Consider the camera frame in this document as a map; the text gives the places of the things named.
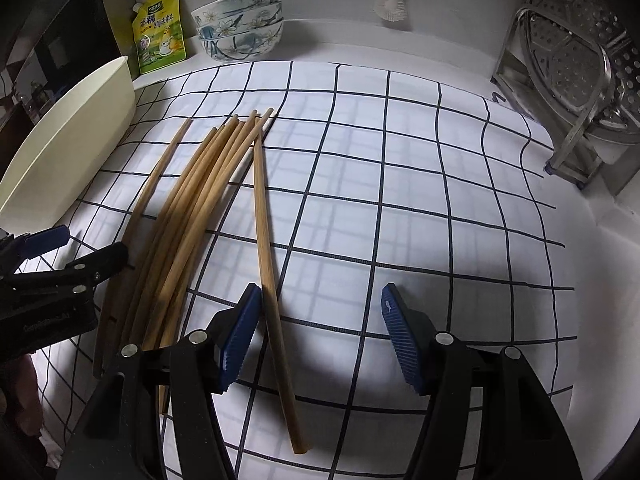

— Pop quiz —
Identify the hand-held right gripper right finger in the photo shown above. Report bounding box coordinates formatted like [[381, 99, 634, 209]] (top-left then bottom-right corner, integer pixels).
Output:
[[381, 282, 583, 480]]

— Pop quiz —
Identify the slender bamboo chopstick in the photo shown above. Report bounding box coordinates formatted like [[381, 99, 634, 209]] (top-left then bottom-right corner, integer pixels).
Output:
[[252, 142, 311, 456]]

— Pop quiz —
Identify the white black-checked cloth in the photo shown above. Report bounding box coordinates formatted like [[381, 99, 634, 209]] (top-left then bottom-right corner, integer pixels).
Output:
[[30, 60, 576, 480]]

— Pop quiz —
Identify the group of wooden chopsticks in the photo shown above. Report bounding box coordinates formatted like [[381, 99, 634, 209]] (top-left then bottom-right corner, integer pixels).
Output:
[[92, 107, 277, 416]]

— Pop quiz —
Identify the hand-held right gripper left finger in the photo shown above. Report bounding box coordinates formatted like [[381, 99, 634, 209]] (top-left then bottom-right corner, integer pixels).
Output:
[[55, 282, 263, 480]]

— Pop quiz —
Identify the stainless steel dish rack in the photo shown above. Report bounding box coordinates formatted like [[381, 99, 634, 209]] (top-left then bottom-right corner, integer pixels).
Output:
[[490, 2, 640, 188]]

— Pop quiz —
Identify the large cream round plate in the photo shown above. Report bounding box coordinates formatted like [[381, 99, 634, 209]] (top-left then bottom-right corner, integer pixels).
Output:
[[0, 56, 137, 233]]

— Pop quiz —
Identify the perforated metal steamer plate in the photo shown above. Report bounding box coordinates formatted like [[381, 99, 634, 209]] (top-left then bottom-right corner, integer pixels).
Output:
[[525, 0, 640, 133]]

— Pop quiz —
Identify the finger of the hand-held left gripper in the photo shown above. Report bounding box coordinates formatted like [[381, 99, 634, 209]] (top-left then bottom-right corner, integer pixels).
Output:
[[0, 241, 130, 321], [0, 225, 71, 281]]

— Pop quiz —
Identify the yellow seasoning pouch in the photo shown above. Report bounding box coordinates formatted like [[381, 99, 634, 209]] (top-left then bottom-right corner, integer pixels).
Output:
[[131, 0, 188, 76]]

